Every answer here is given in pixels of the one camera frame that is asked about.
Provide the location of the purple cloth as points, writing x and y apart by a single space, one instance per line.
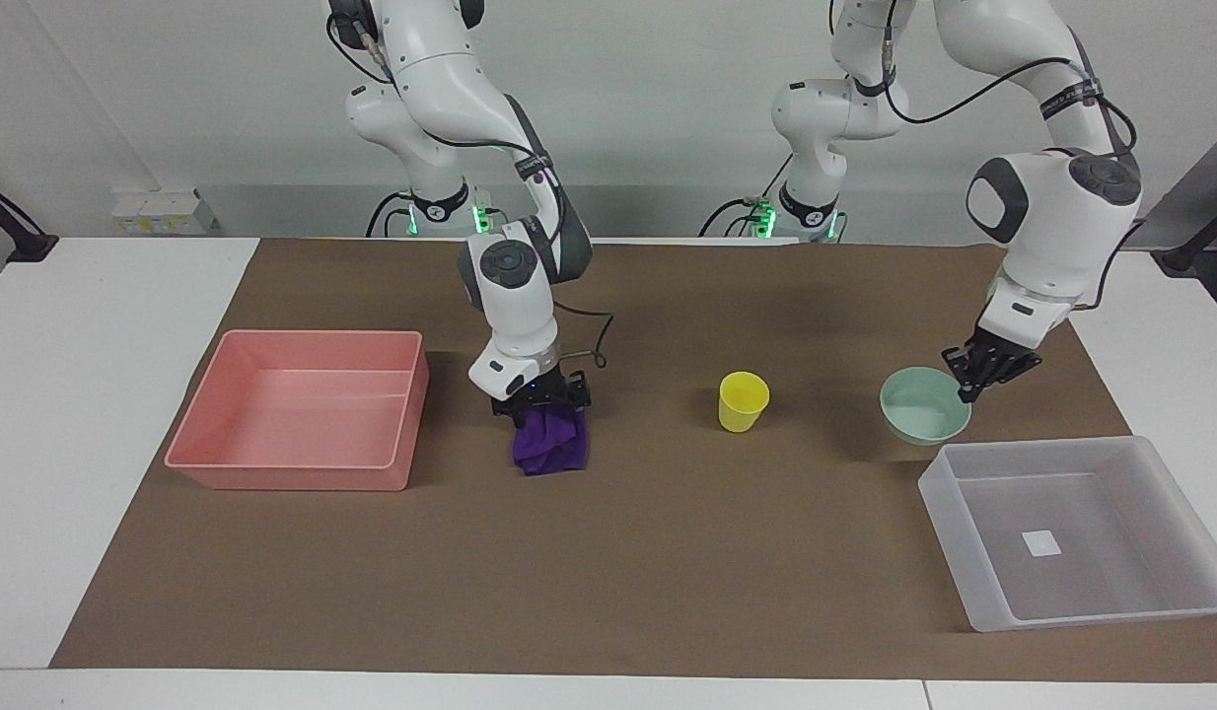
551 446

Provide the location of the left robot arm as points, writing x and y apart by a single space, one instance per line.
1062 212

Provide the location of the translucent plastic box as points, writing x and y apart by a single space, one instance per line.
1082 532

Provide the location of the pink plastic box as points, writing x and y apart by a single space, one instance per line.
303 419

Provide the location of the light green bowl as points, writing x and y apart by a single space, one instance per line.
919 414

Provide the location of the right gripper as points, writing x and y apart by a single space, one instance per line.
554 392

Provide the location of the yellow plastic cup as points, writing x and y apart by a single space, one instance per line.
743 404

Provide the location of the black stand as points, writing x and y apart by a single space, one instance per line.
17 237
1195 247

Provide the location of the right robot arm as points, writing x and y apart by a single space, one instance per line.
441 79

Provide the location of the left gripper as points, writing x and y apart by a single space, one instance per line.
1008 350

